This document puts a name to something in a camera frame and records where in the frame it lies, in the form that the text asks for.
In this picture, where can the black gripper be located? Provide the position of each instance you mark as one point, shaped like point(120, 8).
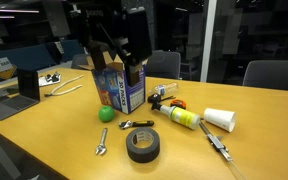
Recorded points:
point(132, 40)

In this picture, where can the black tape roll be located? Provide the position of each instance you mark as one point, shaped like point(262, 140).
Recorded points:
point(143, 145)

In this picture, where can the blue cardboard box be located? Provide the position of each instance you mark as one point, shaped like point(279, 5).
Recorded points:
point(112, 86)

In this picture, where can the orange tape measure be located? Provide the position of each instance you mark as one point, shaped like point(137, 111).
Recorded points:
point(178, 103)

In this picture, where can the grey office chair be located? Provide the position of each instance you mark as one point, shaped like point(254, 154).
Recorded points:
point(164, 64)
point(271, 74)

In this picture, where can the clear plastic water bottle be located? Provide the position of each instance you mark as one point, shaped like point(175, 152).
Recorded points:
point(164, 89)

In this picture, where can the green apple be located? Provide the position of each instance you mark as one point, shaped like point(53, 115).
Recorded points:
point(106, 113)

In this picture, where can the white paper with clips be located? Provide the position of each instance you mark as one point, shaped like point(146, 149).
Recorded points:
point(49, 79)

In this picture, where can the white spray bottle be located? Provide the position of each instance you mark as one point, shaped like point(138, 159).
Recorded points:
point(179, 115)

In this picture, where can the silver adjustable wrench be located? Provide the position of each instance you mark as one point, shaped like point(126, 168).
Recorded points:
point(101, 149)

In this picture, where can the white paper cup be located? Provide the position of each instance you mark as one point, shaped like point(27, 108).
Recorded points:
point(221, 118)

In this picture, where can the metal vernier caliper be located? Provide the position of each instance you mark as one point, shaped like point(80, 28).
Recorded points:
point(223, 151)

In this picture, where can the grey laptop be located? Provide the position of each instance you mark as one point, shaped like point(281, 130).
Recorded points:
point(29, 94)

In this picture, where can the grey office chair right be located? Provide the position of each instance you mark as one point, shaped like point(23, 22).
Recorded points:
point(271, 74)

